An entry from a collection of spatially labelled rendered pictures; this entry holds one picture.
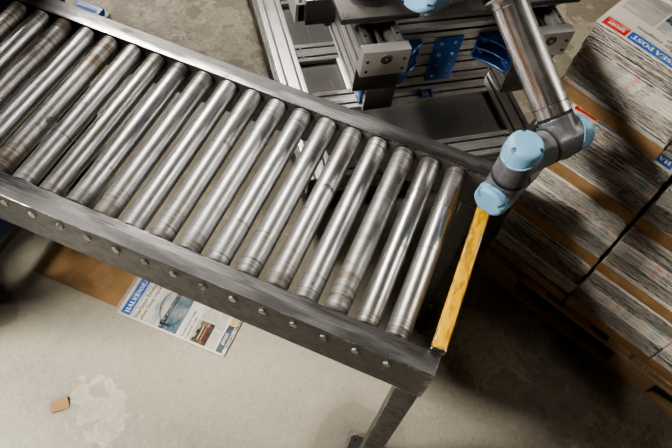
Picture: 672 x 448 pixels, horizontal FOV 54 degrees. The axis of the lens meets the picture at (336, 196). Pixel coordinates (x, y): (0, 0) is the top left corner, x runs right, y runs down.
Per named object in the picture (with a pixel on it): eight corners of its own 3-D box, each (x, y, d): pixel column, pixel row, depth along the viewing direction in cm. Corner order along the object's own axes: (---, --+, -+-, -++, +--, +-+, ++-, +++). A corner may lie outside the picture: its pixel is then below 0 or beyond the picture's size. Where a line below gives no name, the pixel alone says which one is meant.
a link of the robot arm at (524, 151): (542, 116, 132) (523, 150, 141) (499, 135, 128) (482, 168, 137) (568, 144, 129) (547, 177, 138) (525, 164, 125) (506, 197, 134)
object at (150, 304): (263, 282, 219) (263, 281, 218) (222, 359, 203) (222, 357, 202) (163, 241, 224) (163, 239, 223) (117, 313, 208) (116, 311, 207)
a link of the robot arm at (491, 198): (509, 203, 133) (496, 225, 140) (538, 172, 138) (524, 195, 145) (478, 180, 135) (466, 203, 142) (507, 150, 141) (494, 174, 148)
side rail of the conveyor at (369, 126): (487, 192, 164) (502, 163, 154) (482, 209, 161) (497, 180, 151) (18, 14, 181) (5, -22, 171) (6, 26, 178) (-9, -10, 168)
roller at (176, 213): (264, 103, 163) (265, 89, 159) (167, 256, 137) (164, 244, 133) (246, 96, 164) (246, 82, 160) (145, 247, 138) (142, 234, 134)
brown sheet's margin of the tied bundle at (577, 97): (588, 61, 172) (595, 49, 168) (686, 128, 162) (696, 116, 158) (554, 90, 164) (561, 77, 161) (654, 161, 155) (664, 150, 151)
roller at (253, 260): (326, 130, 162) (342, 127, 159) (240, 288, 136) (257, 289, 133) (316, 115, 159) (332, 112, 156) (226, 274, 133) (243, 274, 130)
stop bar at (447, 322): (498, 188, 150) (501, 183, 148) (445, 357, 126) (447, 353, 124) (484, 183, 150) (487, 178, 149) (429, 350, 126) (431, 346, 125)
